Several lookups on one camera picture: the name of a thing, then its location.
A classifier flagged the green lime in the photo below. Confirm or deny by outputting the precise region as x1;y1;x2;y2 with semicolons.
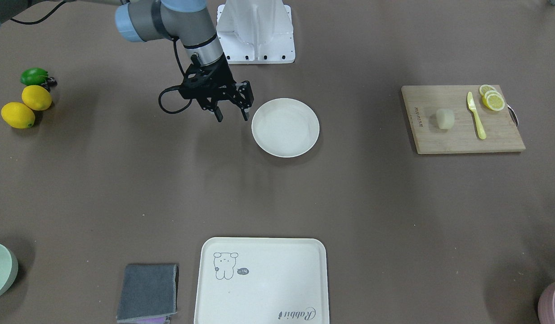
20;67;49;86

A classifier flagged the yellow lemon outer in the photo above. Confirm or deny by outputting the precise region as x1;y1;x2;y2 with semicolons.
1;102;36;129

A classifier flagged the pink bowl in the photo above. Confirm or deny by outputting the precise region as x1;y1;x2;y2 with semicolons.
538;282;555;324

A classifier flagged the yellow lemon near lime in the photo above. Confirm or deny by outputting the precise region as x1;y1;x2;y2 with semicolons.
21;85;53;111

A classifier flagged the yellow plastic knife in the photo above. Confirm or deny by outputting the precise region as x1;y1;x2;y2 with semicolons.
466;91;487;140

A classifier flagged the cream rabbit tray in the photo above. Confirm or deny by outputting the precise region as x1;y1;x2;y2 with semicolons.
194;237;330;324

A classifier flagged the grey folded cloth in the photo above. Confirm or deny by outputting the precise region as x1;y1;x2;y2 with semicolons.
116;263;178;324

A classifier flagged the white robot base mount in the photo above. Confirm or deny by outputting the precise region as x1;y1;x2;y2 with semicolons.
216;0;296;64

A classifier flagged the lemon slice front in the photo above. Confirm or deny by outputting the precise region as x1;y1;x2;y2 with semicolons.
482;90;506;111

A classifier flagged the lemon slice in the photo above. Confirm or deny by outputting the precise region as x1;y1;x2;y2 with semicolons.
479;84;498;97
482;90;506;111

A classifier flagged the lemon slice back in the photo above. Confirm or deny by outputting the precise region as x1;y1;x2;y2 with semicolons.
479;84;498;97

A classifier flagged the white round plate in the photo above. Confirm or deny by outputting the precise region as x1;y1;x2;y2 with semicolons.
251;98;320;158

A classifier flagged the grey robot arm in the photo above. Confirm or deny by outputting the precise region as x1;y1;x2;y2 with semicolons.
115;0;254;122

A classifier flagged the light green bowl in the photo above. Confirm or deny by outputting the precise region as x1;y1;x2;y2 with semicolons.
0;244;18;296

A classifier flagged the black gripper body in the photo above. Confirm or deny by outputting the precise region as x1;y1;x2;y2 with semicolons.
179;58;254;113

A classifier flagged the pale white bun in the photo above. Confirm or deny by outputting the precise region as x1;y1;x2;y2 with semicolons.
435;108;456;131

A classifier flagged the wooden cutting board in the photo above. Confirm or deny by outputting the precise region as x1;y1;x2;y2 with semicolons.
401;85;525;154

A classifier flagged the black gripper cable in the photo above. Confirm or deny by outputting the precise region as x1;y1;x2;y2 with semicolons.
158;38;192;115

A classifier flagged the small black object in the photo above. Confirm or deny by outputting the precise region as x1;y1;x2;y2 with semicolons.
40;76;58;92

